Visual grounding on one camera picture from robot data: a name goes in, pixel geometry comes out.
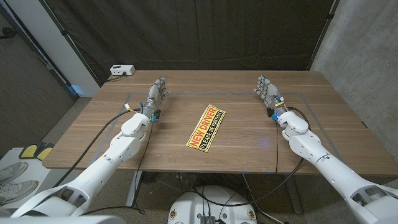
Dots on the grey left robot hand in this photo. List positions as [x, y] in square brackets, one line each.
[154, 93]

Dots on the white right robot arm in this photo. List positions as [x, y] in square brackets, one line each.
[326, 165]

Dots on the black backdrop curtain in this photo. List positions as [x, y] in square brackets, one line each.
[199, 31]

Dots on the white platform box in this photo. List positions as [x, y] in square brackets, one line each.
[42, 174]

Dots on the black backdrop stand pole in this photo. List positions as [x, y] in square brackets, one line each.
[70, 46]
[323, 35]

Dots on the grey tape outline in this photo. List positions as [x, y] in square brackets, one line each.
[217, 93]

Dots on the black round fan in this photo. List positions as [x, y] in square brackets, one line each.
[150, 177]

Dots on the yellow new driver bumper sticker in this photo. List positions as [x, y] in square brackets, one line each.
[205, 129]

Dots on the black box on base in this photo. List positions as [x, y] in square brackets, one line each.
[207, 219]

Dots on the grey table leg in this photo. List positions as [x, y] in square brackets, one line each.
[293, 193]

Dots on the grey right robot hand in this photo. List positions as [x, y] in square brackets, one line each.
[272, 93]

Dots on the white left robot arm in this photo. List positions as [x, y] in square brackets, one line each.
[102, 165]

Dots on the white power outlet box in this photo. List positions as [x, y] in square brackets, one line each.
[122, 69]

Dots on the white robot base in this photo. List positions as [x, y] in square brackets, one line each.
[186, 208]

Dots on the grey sneaker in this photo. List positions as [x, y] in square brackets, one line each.
[18, 189]
[12, 171]

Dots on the yellow black foot pedal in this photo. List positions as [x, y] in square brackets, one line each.
[45, 152]
[28, 151]

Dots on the white table leg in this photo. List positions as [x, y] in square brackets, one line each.
[133, 189]

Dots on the black wall rail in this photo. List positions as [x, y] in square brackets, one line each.
[69, 89]

